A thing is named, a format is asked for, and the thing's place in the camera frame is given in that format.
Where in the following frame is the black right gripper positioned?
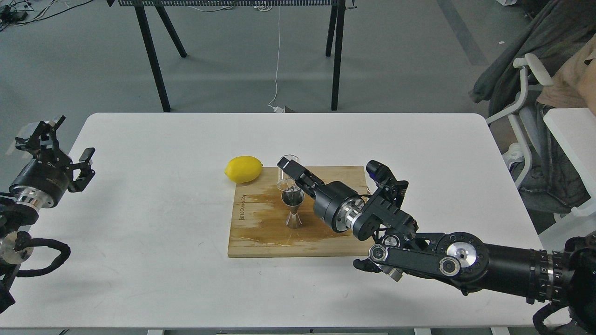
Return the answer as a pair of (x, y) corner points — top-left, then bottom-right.
(277, 157), (368, 233)

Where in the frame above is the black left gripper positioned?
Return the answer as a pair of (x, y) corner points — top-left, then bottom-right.
(9, 116), (95, 208)

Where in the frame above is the steel jigger measuring cup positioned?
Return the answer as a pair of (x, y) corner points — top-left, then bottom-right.
(281, 188), (304, 229)

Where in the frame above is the clear glass cup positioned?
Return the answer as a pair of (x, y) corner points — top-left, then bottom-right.
(277, 167), (303, 196)

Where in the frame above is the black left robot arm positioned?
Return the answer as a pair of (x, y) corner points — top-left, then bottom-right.
(0, 116), (95, 311)

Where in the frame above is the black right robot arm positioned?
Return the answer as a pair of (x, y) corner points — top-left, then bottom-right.
(277, 157), (595, 335)

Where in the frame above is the yellow lemon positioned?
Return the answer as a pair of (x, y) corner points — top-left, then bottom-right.
(224, 155), (263, 184)

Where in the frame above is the wooden cutting board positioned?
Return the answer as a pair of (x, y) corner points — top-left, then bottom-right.
(228, 167), (374, 257)

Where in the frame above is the white office chair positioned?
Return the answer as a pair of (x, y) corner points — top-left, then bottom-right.
(487, 53), (593, 220)

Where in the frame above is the grey jacket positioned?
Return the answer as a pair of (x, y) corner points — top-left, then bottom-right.
(469, 0), (596, 116)

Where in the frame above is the white cable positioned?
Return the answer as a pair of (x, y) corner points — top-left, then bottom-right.
(267, 6), (286, 114)

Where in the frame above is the black cable bundle on floor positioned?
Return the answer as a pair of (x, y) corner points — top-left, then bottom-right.
(0, 0), (96, 34)

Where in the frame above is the black metal frame table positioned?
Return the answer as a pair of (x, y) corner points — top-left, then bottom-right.
(107, 0), (356, 113)

